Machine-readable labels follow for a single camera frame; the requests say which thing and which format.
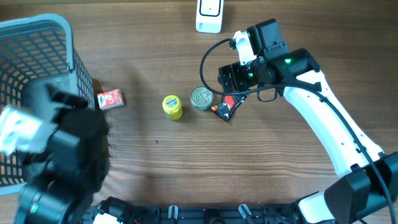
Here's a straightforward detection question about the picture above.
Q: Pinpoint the black red snack packet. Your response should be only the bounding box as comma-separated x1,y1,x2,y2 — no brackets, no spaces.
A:
210,95,247,122

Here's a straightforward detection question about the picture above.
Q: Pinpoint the silver tin can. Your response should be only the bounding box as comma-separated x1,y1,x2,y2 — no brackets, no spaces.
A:
190,86,213,110

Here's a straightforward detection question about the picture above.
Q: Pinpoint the yellow capped bottle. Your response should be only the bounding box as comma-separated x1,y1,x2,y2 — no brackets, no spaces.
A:
162,95,183,120

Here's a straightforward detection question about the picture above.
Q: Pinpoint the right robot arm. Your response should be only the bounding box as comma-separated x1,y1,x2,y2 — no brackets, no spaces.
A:
218,19,397,223

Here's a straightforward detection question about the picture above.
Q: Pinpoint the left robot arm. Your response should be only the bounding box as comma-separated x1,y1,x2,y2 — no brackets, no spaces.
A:
14,83,109,223

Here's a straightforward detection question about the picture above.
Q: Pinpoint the white barcode scanner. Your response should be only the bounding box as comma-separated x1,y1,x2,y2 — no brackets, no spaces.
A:
195,0,224,34

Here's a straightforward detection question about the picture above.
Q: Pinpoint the small red carton box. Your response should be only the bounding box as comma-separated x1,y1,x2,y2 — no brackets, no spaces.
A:
97,89,124,110

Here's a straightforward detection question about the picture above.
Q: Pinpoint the grey plastic mesh basket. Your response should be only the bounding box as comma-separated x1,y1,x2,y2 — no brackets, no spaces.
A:
1,14,95,195

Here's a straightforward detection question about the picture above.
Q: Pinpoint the right camera cable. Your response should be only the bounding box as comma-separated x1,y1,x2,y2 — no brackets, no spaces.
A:
199,37,398,224

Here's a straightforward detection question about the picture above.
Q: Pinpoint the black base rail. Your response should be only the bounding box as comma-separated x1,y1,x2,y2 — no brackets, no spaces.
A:
80,203,312,224

